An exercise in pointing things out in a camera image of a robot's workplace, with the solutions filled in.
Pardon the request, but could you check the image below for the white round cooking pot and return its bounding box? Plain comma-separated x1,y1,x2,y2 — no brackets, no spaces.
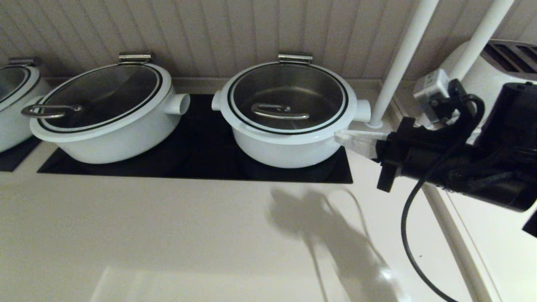
54,93,191,165
212,89,372,169
0,78,53,154

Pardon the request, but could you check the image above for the white toaster with chrome lever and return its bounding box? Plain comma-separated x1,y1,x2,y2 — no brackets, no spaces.
438,40,537,126

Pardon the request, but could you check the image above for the black glass induction cooktop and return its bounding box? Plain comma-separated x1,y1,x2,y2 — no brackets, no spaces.
0,136,42,172
37,94,353,184

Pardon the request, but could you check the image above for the white round pole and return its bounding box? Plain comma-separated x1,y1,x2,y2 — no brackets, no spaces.
415,0,514,128
365,0,439,129

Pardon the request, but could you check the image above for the glass lid with white rim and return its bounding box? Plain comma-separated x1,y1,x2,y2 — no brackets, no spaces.
220,62,358,146
21,63,173,143
0,65,42,113

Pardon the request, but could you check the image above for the metal lid handle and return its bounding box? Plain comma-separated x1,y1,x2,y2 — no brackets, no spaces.
119,52,154,65
8,57,42,68
278,54,313,65

